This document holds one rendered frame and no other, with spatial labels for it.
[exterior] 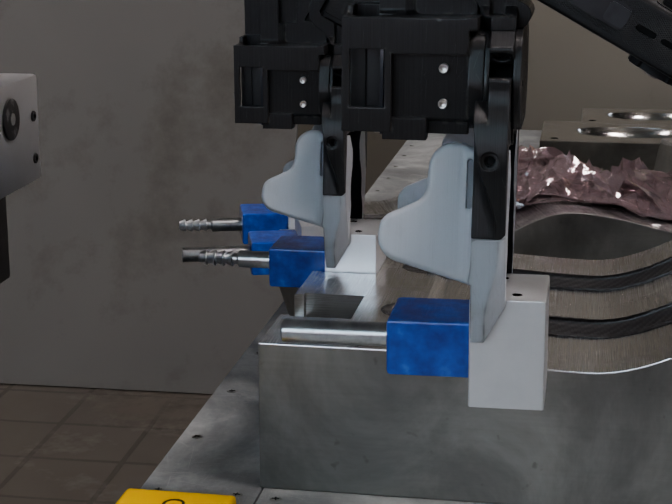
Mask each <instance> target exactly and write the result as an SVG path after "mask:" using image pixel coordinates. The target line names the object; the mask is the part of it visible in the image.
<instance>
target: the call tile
mask: <svg viewBox="0 0 672 504"><path fill-rule="evenodd" d="M116 504H236V498H235V497H234V496H230V495H216V494H202V493H188V492H174V491H160V490H146V489H132V488H130V489H127V490H126V491H125V492H124V494H123V495H122V496H121V498H120V499H119V500H118V501H117V503H116Z"/></svg>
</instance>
